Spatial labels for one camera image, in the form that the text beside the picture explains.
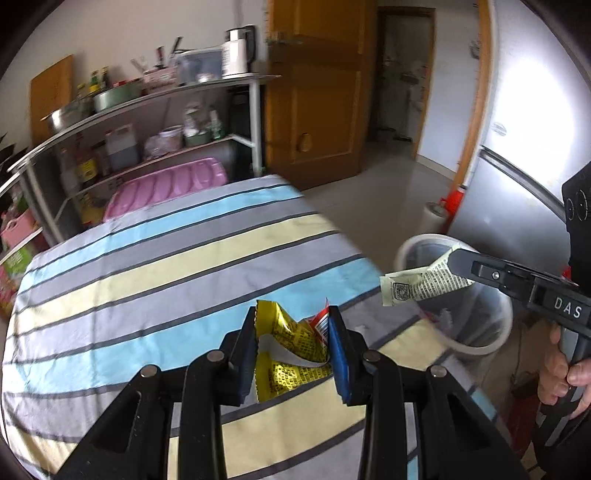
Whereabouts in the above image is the small white bucket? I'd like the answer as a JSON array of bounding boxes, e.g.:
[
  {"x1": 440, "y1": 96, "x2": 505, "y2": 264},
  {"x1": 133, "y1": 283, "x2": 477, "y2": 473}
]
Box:
[{"x1": 418, "y1": 202, "x2": 451, "y2": 236}]

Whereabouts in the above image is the colourful printed carton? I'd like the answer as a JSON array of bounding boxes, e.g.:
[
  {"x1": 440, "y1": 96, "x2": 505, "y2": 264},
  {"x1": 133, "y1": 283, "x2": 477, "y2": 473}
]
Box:
[{"x1": 0, "y1": 240, "x2": 42, "y2": 319}]

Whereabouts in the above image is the pink utensil holder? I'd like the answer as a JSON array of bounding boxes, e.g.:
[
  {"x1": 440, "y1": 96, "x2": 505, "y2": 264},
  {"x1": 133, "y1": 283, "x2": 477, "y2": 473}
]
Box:
[{"x1": 141, "y1": 67, "x2": 178, "y2": 90}]

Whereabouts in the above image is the white plastic tub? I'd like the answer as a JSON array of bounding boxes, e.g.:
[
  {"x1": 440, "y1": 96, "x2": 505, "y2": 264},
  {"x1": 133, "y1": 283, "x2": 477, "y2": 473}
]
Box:
[{"x1": 159, "y1": 126, "x2": 183, "y2": 151}]

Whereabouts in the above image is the white plastic bottle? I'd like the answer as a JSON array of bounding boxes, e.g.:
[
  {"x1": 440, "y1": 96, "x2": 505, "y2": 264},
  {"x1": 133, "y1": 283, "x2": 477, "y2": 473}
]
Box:
[{"x1": 59, "y1": 148, "x2": 77, "y2": 195}]

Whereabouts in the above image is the translucent oil jug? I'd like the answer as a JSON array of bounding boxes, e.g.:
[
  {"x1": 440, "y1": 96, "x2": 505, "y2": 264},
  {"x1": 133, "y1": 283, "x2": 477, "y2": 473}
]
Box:
[{"x1": 105, "y1": 124, "x2": 139, "y2": 171}]

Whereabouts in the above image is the silver refrigerator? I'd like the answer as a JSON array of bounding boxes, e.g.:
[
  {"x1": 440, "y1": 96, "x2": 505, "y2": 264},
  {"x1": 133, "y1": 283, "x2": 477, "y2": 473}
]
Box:
[{"x1": 445, "y1": 0, "x2": 591, "y2": 287}]

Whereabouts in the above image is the cream printed wrapper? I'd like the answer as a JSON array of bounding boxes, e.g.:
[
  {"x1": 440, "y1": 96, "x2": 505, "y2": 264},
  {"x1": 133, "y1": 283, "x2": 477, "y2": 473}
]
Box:
[{"x1": 379, "y1": 249, "x2": 474, "y2": 308}]

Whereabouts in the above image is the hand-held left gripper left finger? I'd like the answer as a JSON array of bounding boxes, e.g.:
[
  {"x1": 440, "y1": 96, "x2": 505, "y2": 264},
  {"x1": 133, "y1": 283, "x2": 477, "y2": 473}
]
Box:
[{"x1": 54, "y1": 306, "x2": 258, "y2": 480}]

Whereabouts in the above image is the clear storage box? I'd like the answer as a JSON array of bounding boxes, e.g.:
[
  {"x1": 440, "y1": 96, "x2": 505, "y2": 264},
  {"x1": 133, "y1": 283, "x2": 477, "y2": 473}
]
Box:
[{"x1": 178, "y1": 48, "x2": 225, "y2": 86}]

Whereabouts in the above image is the person's right hand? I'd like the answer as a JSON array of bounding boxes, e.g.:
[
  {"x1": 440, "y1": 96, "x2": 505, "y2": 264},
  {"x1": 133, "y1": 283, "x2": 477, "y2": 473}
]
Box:
[{"x1": 537, "y1": 324, "x2": 591, "y2": 419}]

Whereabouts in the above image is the red plastic object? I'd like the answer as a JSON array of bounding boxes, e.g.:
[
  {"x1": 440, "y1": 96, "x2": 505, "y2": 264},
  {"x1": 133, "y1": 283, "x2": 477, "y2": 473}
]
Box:
[{"x1": 441, "y1": 185, "x2": 467, "y2": 220}]

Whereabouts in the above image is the wooden door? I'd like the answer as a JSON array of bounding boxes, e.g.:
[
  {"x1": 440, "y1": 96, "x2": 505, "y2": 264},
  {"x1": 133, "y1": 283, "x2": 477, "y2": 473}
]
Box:
[{"x1": 265, "y1": 0, "x2": 379, "y2": 190}]

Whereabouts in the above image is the yellow red snack wrapper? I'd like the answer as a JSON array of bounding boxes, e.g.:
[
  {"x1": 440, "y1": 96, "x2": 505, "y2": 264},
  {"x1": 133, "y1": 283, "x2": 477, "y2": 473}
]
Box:
[{"x1": 252, "y1": 298, "x2": 334, "y2": 403}]

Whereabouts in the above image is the crumpled plastic bag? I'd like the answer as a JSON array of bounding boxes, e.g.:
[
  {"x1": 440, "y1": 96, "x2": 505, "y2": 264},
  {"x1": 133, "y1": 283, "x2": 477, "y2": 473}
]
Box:
[{"x1": 143, "y1": 136, "x2": 174, "y2": 160}]

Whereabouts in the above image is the white grocery bag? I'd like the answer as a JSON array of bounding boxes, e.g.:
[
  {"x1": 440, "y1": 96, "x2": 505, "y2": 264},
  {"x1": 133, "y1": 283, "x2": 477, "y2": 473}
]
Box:
[{"x1": 184, "y1": 104, "x2": 213, "y2": 134}]

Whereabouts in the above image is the wooden cutting board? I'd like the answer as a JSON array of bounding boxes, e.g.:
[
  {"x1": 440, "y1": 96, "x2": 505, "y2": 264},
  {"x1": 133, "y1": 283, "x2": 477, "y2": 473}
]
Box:
[{"x1": 29, "y1": 54, "x2": 75, "y2": 146}]

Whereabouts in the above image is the pink plastic basket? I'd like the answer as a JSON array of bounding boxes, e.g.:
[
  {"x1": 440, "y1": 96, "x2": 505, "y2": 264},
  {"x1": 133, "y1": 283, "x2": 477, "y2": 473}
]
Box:
[{"x1": 0, "y1": 210, "x2": 40, "y2": 252}]

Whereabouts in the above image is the tall metal shelf rack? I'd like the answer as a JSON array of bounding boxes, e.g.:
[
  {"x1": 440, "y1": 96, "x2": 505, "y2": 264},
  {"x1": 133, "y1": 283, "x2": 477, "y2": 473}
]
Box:
[{"x1": 9, "y1": 73, "x2": 282, "y2": 241}]

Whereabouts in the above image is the yellow label sauce bottle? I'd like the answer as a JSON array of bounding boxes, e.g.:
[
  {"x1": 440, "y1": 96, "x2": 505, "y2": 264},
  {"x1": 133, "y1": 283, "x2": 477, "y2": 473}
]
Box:
[{"x1": 75, "y1": 134, "x2": 100, "y2": 183}]

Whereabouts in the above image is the striped tablecloth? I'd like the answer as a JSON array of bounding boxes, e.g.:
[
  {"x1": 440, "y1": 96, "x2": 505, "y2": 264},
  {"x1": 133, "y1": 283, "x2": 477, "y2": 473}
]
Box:
[{"x1": 0, "y1": 174, "x2": 499, "y2": 480}]

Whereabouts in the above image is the white trash bin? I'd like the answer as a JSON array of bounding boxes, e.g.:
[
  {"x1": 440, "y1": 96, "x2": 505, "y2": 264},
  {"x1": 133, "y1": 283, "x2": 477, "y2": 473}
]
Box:
[{"x1": 394, "y1": 233, "x2": 514, "y2": 356}]

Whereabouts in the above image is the translucent bin liner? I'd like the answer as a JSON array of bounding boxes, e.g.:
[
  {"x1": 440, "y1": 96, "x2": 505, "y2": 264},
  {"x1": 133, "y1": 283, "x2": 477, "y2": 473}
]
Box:
[{"x1": 397, "y1": 235, "x2": 513, "y2": 352}]

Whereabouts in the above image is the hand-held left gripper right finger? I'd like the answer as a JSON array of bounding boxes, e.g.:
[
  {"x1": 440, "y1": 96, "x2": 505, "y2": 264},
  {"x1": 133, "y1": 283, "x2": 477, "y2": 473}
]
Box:
[{"x1": 328, "y1": 305, "x2": 528, "y2": 480}]

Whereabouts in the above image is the steel mixing bowl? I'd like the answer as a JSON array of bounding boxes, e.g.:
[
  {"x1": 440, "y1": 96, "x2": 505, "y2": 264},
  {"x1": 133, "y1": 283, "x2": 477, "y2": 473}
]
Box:
[{"x1": 41, "y1": 107, "x2": 90, "y2": 136}]

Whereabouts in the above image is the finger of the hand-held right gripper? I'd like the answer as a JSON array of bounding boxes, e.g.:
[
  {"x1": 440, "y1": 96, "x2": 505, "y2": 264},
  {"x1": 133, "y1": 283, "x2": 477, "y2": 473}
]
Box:
[{"x1": 448, "y1": 247, "x2": 533, "y2": 302}]

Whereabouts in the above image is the green enamel basin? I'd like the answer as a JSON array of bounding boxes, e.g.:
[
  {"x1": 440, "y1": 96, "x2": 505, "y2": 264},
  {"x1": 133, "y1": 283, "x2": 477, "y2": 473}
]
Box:
[{"x1": 92, "y1": 80, "x2": 141, "y2": 113}]

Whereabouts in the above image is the white electric kettle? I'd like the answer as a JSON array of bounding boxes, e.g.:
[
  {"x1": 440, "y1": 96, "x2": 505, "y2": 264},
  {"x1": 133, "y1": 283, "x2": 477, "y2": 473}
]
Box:
[{"x1": 222, "y1": 25, "x2": 257, "y2": 78}]

